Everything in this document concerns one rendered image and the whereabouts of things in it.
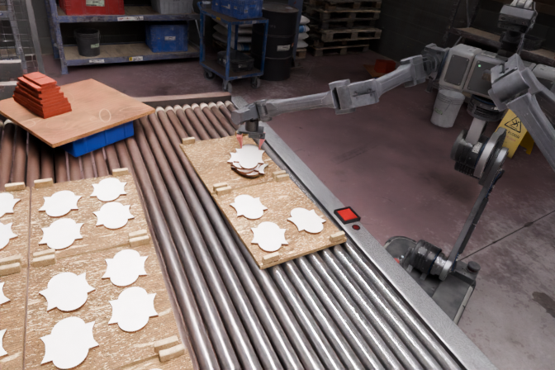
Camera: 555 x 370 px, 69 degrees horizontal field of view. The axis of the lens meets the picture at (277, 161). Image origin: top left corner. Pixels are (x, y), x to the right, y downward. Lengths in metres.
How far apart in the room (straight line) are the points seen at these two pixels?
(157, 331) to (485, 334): 2.02
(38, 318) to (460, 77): 1.63
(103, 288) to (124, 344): 0.20
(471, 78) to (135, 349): 1.47
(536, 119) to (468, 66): 0.57
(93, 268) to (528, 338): 2.37
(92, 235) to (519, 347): 2.30
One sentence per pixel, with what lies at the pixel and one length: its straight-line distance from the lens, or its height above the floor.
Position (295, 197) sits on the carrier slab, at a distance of 1.63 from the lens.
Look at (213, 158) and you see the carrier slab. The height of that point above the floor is 0.94.
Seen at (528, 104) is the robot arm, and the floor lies 1.54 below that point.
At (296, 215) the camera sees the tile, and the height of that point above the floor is 0.95.
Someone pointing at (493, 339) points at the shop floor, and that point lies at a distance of 2.77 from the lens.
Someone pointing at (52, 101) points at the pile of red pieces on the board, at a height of 1.10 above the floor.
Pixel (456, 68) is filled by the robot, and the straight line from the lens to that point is 1.78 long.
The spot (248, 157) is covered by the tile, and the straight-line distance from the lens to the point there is 1.72.
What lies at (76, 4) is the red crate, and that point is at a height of 0.76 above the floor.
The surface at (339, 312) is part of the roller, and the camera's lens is 1.28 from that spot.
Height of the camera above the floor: 1.89
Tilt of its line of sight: 31 degrees down
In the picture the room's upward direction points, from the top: 8 degrees clockwise
